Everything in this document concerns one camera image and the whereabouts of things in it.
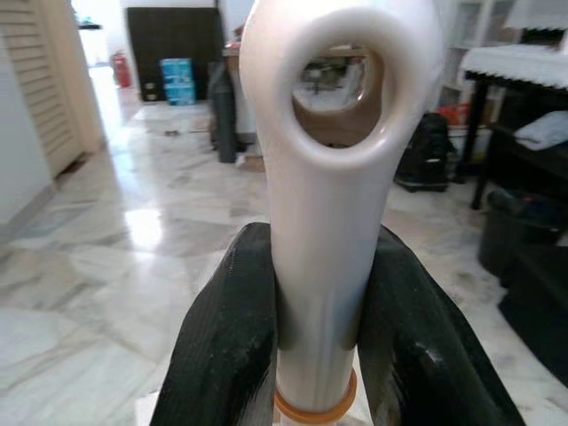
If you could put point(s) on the black table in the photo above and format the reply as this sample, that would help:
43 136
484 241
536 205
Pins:
481 133

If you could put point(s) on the white glass-door cabinet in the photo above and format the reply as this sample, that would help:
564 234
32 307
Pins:
477 31

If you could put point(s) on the white folded towel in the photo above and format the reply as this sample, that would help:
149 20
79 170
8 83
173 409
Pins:
543 131

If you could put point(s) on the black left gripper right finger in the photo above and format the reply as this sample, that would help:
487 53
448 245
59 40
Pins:
421 355

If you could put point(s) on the black rolled mat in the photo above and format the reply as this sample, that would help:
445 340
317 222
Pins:
223 115

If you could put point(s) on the red box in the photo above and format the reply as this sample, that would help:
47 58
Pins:
455 115

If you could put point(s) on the white lace tablecloth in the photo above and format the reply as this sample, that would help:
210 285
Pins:
515 66

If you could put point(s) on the dark brown cabinet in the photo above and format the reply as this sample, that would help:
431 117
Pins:
173 35

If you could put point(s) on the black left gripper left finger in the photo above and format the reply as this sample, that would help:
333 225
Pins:
222 346

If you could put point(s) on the beige louvered door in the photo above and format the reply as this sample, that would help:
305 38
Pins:
49 80

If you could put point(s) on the black bag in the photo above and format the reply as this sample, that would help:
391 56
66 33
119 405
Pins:
428 155

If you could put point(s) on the black waste bin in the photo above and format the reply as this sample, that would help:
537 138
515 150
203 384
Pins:
519 235

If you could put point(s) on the red fire extinguisher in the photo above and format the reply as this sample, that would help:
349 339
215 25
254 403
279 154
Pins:
122 71

